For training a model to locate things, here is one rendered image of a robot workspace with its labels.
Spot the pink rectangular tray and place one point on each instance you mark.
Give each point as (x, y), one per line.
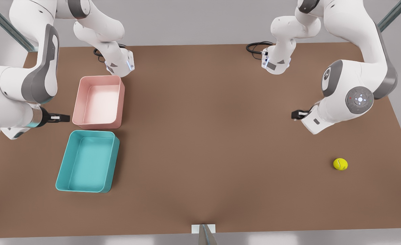
(100, 101)

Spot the yellow tennis ball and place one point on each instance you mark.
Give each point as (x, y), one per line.
(340, 164)

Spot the silver frame post with foot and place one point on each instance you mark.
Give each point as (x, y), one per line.
(205, 234)

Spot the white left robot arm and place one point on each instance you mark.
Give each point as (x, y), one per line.
(353, 78)

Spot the teal rectangular tray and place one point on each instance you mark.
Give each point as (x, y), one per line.
(88, 161)

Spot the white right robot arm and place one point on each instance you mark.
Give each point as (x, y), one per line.
(33, 68)

